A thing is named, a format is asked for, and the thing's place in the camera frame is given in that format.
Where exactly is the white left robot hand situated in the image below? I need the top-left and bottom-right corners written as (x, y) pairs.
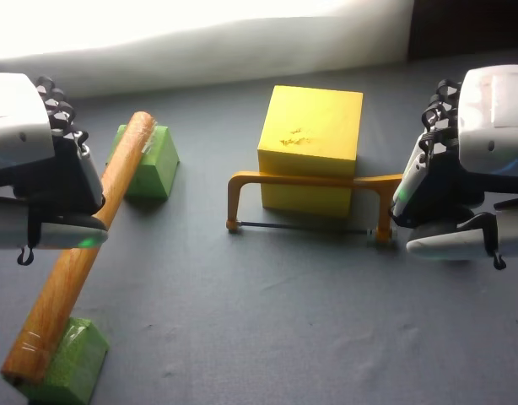
top-left (0, 73), bottom-right (110, 267)

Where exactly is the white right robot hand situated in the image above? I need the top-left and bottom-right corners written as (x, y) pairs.
top-left (389, 65), bottom-right (518, 271)

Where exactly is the wooden dowel rod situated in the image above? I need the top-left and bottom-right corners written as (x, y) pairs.
top-left (0, 110), bottom-right (159, 387)

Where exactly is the yellow toy hacksaw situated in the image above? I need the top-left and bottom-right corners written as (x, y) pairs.
top-left (226, 170), bottom-right (406, 246)

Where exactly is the green wooden support block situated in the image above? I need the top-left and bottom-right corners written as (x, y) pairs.
top-left (18, 316), bottom-right (111, 404)
top-left (108, 123), bottom-right (181, 199)

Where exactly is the yellow wooden block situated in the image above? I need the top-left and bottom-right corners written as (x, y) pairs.
top-left (256, 85), bottom-right (364, 219)

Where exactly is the white backdrop board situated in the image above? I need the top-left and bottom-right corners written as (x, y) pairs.
top-left (0, 0), bottom-right (414, 100)

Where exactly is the grey table cloth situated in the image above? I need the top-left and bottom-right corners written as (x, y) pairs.
top-left (0, 46), bottom-right (518, 405)

